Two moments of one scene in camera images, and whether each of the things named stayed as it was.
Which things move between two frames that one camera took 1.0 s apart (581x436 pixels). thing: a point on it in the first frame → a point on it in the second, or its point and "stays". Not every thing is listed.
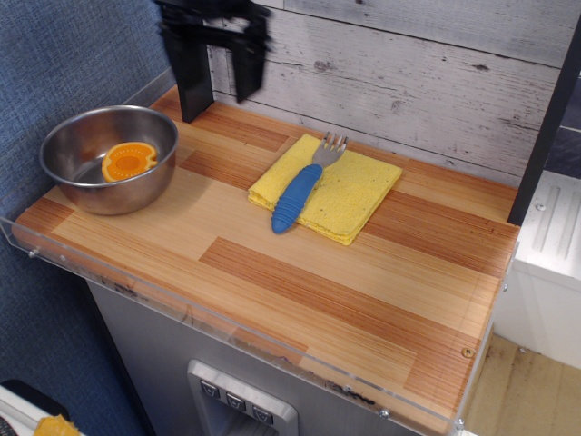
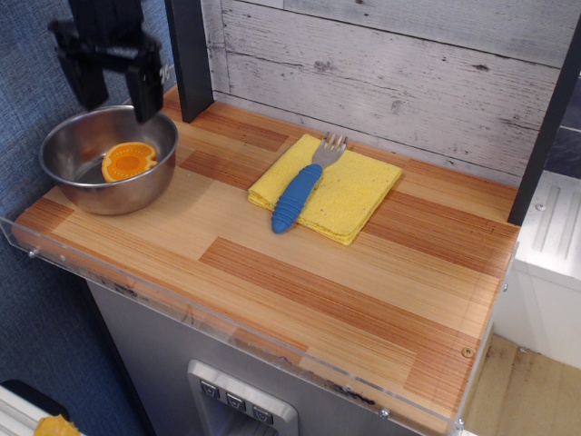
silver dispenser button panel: (222, 404) stays
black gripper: (189, 25) → (104, 34)
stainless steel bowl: (72, 156) stays
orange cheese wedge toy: (127, 160) stays
